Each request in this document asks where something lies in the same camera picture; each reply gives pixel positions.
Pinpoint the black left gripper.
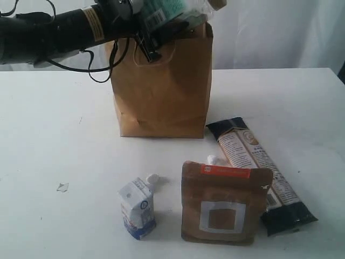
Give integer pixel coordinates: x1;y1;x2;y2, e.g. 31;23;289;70
94;0;210;63

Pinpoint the clear jar with yellow lid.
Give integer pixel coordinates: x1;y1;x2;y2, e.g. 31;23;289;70
141;0;227;31

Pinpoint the small white and blue packet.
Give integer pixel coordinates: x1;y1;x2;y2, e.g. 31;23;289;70
118;178;156;240

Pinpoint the brown kraft stand-up pouch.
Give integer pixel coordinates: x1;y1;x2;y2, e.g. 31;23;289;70
181;161;273;246

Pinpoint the long dark noodle package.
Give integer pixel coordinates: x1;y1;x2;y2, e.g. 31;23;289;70
206;117;318;236

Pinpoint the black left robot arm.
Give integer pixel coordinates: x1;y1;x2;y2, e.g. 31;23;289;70
1;1;208;66

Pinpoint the brown paper bag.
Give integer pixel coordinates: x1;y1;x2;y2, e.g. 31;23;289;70
111;23;213;138

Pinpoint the white backdrop curtain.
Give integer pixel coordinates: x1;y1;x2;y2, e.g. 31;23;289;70
0;0;345;72

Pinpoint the white crumpled scrap right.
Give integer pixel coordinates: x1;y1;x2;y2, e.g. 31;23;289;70
207;155;224;166

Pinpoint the white crumpled scrap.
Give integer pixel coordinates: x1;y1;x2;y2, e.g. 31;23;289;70
146;174;160;185
207;155;224;166

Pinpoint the white crumpled scrap left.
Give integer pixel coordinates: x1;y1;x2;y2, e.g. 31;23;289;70
146;174;160;185

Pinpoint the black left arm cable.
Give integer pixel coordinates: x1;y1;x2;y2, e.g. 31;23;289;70
48;37;133;84

